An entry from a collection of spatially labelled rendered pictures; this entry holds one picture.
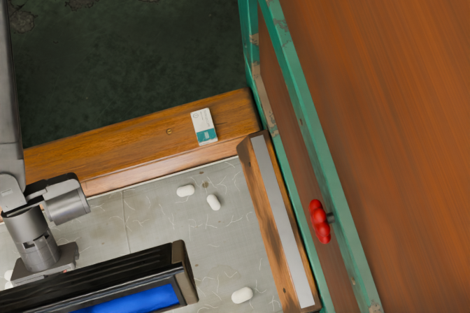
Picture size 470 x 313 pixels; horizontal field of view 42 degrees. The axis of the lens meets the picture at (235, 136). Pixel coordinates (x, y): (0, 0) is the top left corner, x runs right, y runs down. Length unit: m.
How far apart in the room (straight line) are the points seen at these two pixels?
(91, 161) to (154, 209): 0.14
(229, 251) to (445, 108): 0.84
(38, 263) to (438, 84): 0.82
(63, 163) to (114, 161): 0.09
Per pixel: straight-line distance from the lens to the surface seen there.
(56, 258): 1.03
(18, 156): 0.95
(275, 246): 0.98
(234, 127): 1.11
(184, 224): 1.10
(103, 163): 1.13
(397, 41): 0.31
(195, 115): 1.10
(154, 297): 0.75
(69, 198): 0.98
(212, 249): 1.09
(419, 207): 0.35
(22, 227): 0.99
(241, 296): 1.06
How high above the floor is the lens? 1.82
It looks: 73 degrees down
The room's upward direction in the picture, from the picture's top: 11 degrees counter-clockwise
